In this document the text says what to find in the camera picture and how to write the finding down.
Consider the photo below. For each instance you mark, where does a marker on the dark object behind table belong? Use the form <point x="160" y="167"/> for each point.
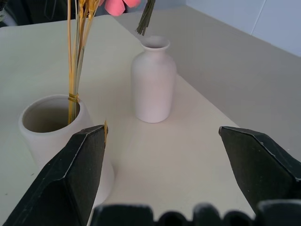
<point x="33" y="10"/>

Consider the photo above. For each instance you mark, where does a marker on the yellow dried wheat bouquet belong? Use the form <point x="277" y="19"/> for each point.
<point x="76" y="47"/>

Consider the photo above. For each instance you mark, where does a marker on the wide-mouth white ceramic vase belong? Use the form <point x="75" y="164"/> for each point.
<point x="42" y="143"/>

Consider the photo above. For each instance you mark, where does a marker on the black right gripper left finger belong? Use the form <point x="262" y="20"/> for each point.
<point x="58" y="179"/>

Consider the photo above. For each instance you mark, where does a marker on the narrow-neck white ceramic vase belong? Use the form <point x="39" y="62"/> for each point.
<point x="152" y="84"/>

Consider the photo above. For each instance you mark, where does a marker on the pink flower bouquet green stems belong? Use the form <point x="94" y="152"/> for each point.
<point x="122" y="9"/>

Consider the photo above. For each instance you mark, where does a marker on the small yellow straw fragment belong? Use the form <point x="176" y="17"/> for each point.
<point x="105" y="131"/>

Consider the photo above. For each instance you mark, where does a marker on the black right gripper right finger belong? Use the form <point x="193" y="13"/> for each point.
<point x="261" y="164"/>

